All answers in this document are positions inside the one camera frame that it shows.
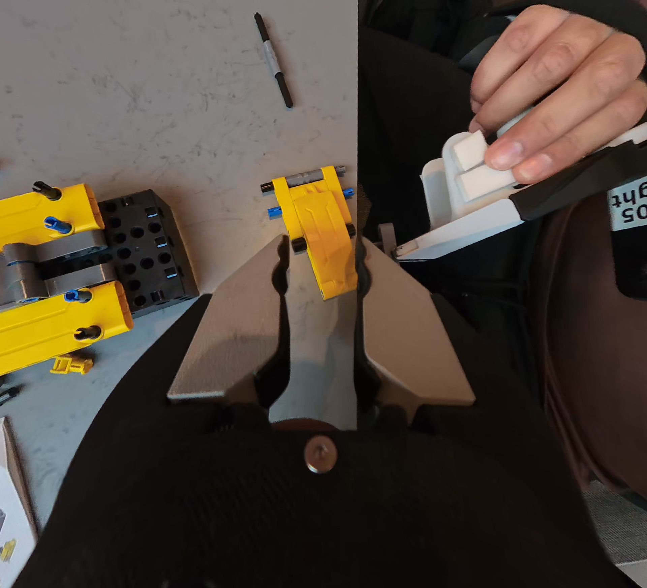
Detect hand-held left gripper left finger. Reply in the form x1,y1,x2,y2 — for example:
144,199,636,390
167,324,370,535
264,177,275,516
167,235,294,425

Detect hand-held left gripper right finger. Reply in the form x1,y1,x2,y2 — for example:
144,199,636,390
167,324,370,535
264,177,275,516
354,238,476,425

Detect yellow brick panel piece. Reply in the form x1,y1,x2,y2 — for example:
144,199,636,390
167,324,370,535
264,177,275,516
261,166,359,302

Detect yellow black brick vehicle model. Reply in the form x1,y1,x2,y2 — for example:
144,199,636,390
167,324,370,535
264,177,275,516
0,182,200,376

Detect grey desk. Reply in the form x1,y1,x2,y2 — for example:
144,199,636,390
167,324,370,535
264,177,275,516
0,0,360,568

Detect person's right hand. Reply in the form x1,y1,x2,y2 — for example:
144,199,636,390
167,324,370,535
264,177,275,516
468,4,647,184

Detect small yellow connector brick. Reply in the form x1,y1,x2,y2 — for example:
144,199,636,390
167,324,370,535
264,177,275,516
51,354,94,376

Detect building instruction booklet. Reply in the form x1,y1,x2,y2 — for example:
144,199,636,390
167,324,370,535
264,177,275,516
0,416,41,574

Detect black grey axle rod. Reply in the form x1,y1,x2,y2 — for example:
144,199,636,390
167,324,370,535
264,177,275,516
253,12,295,110

